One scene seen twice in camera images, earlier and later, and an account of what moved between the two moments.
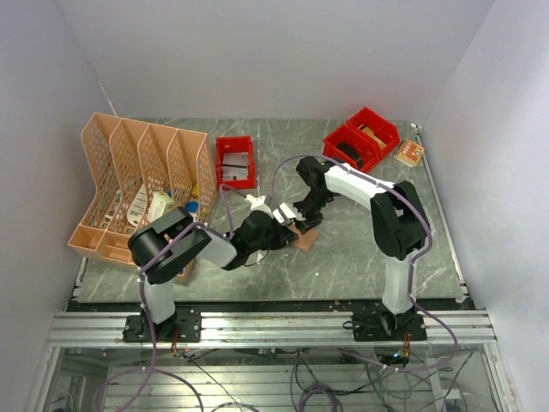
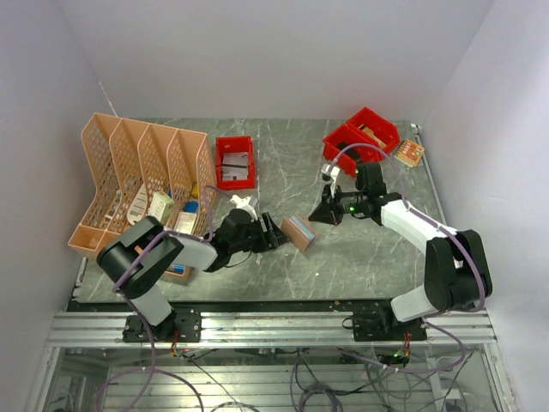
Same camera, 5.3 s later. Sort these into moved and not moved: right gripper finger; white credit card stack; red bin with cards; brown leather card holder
Moved: right gripper finger
Not moved: brown leather card holder; red bin with cards; white credit card stack
